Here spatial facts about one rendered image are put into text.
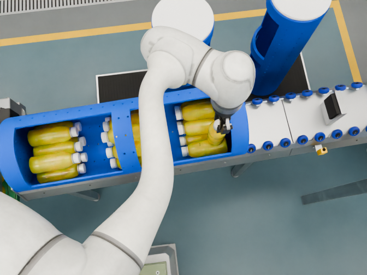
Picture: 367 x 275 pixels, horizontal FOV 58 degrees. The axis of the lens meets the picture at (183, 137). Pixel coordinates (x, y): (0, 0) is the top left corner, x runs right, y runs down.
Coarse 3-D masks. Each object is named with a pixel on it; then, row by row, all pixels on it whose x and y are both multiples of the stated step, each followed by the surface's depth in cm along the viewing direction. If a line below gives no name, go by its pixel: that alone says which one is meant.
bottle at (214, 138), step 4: (212, 124) 117; (212, 128) 116; (208, 132) 123; (212, 132) 117; (216, 132) 116; (208, 136) 125; (212, 136) 119; (216, 136) 118; (220, 136) 118; (224, 136) 122; (208, 140) 129; (212, 140) 124; (216, 140) 122; (220, 140) 123; (212, 144) 129; (216, 144) 128
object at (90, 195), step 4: (76, 192) 182; (80, 192) 189; (84, 192) 197; (88, 192) 206; (92, 192) 215; (96, 192) 225; (80, 196) 199; (84, 196) 202; (88, 196) 206; (92, 196) 213; (96, 196) 223; (96, 200) 230
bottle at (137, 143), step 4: (140, 140) 126; (136, 144) 125; (140, 144) 125; (112, 148) 126; (136, 148) 124; (140, 148) 124; (112, 152) 125; (116, 152) 125; (140, 152) 125; (112, 156) 127; (116, 156) 125; (140, 156) 127
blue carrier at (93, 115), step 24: (168, 96) 122; (192, 96) 120; (24, 120) 119; (48, 120) 118; (72, 120) 137; (96, 120) 139; (120, 120) 116; (168, 120) 142; (240, 120) 116; (0, 144) 114; (24, 144) 134; (96, 144) 142; (120, 144) 115; (240, 144) 120; (0, 168) 114; (24, 168) 131; (96, 168) 137
